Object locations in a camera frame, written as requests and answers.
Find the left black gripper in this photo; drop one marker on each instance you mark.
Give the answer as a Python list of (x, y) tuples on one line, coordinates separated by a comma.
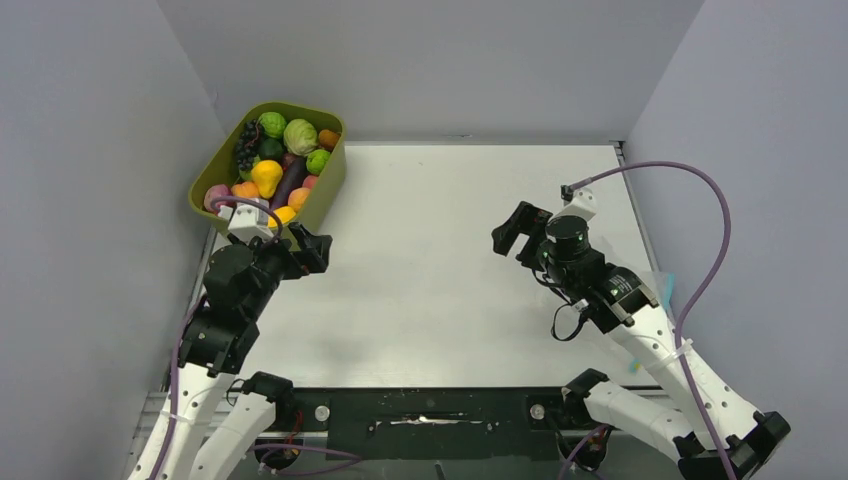
[(315, 261)]

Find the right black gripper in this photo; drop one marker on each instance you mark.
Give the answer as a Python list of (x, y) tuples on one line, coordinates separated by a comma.
[(525, 219)]

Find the yellow bell pepper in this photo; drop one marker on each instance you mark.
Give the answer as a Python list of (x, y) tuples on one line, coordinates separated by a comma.
[(266, 175)]

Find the orange peach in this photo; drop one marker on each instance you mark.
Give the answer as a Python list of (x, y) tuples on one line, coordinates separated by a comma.
[(247, 189)]

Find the clear zip top bag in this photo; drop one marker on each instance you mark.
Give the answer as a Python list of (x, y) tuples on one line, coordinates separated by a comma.
[(664, 288)]

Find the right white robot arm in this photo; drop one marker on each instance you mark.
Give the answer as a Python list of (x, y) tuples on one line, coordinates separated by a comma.
[(710, 431)]

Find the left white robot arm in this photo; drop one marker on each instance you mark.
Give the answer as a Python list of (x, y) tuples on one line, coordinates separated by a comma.
[(218, 334)]

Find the yellow mango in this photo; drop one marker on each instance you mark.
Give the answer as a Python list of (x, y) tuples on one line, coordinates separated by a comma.
[(285, 214)]

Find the orange apricot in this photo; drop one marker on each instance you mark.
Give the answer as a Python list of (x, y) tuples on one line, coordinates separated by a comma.
[(297, 198)]

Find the red apple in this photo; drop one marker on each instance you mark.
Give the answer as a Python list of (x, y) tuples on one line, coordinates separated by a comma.
[(310, 181)]

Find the purple eggplant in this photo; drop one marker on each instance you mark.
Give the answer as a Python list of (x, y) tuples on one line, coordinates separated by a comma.
[(292, 179)]

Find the lime green fruit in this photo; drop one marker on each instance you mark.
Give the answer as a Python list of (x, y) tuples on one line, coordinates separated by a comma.
[(316, 161)]

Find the orange tangerine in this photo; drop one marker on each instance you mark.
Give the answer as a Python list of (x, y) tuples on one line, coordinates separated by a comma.
[(328, 139)]

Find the dark green avocado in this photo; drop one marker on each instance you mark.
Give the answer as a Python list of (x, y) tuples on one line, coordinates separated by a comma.
[(271, 149)]

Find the green cabbage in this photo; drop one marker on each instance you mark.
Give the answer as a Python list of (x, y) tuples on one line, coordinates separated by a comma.
[(300, 137)]

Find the pink red onion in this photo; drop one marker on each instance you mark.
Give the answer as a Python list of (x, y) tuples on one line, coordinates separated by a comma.
[(210, 201)]

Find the olive green plastic bin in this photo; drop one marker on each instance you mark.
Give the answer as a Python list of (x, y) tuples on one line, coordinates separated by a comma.
[(222, 169)]

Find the dark grape bunch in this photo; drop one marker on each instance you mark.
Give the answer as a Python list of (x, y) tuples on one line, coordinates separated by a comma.
[(247, 145)]

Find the green bumpy fruit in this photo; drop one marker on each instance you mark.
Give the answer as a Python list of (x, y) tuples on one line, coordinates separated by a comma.
[(272, 124)]

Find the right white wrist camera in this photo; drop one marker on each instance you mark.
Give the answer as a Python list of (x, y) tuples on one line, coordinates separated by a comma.
[(578, 202)]

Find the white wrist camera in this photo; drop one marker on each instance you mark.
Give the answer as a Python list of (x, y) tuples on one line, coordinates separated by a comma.
[(578, 202), (244, 222)]

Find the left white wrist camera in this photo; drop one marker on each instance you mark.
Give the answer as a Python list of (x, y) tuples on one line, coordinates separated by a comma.
[(244, 222)]

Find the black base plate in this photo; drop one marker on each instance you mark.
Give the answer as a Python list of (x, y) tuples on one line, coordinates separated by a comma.
[(421, 424)]

